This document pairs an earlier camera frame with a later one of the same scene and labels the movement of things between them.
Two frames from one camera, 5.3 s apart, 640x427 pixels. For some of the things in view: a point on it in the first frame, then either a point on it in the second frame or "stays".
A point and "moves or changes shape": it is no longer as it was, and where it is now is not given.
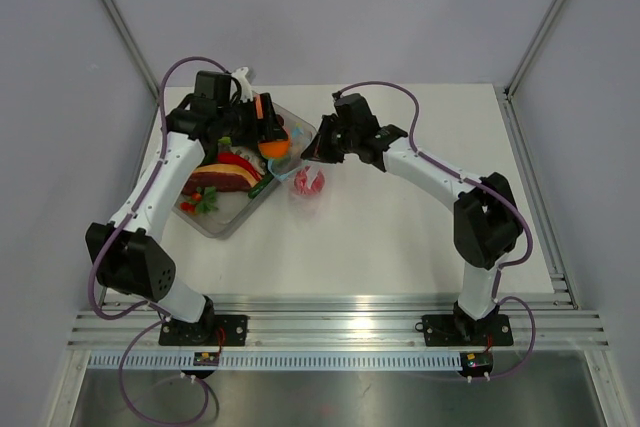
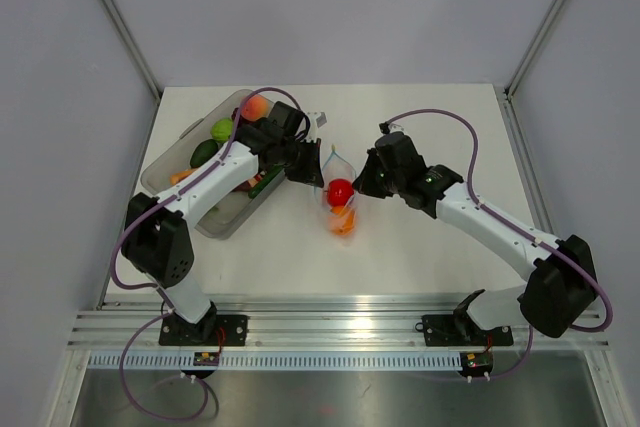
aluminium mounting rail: x=332 y=323 stays
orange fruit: x=274 y=149 moves or changes shape
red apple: x=301 y=184 moves or changes shape
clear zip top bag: x=311 y=188 -> x=336 y=195
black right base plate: x=462 y=330 stays
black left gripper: x=264 y=129 -> x=311 y=173
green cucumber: x=260 y=185 stays
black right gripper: x=319 y=150 -> x=365 y=184
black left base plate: x=214 y=330 stays
